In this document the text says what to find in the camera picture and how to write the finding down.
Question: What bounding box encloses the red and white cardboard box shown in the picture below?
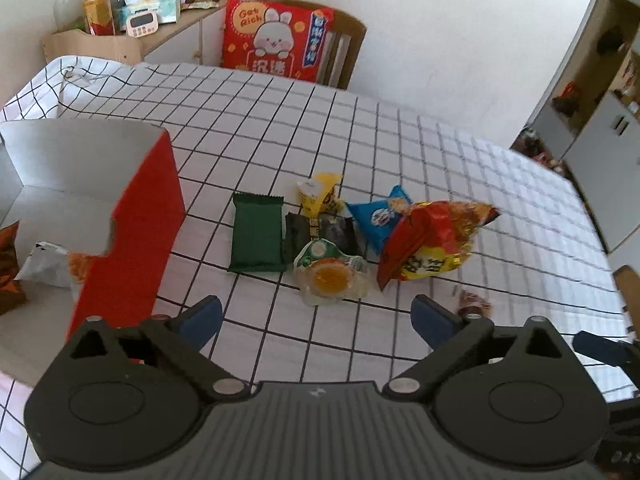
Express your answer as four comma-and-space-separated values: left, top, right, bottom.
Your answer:
1, 118, 186, 386

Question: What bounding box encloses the blue snack packet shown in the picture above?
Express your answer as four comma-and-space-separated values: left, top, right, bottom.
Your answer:
346, 185, 412, 255

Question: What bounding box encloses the dark green snack packet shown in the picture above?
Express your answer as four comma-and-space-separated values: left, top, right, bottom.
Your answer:
228, 193, 286, 273

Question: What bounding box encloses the red rabbit cushion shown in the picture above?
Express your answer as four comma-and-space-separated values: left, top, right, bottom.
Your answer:
221, 0, 334, 82

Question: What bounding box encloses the red gold snack bag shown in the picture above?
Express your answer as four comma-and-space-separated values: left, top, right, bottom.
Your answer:
376, 200, 500, 288

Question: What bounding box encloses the orange brown snack bag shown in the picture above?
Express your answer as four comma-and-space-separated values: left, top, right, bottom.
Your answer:
0, 221, 27, 315

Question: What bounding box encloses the yellow snack packet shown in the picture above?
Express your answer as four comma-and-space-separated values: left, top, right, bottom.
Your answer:
297, 172, 344, 218

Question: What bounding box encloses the tissue pack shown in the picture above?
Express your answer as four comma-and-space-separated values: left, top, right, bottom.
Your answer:
118, 0, 181, 30

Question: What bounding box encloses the pink digital timer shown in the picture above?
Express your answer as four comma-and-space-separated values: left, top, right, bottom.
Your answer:
126, 11, 160, 38

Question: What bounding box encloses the small brown candy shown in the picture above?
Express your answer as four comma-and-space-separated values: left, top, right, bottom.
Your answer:
457, 290, 492, 320

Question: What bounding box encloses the orange drink bottle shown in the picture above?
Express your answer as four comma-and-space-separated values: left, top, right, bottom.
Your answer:
82, 0, 115, 36

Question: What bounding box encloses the brown wooden chair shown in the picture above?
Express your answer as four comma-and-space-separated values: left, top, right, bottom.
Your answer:
269, 0, 367, 90

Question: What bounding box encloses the white snack packet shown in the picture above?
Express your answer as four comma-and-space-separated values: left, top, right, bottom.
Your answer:
16, 242, 96, 289

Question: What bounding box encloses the light wooden side cabinet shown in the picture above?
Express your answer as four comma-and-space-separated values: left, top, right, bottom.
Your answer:
42, 0, 227, 66

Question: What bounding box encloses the white shelf cabinet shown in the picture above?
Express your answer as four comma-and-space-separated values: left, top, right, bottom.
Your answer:
512, 0, 639, 257

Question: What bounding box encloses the black snack packet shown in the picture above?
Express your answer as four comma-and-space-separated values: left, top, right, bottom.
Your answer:
283, 212, 360, 263

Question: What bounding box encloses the white black grid tablecloth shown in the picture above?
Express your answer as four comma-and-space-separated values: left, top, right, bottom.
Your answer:
0, 54, 633, 480

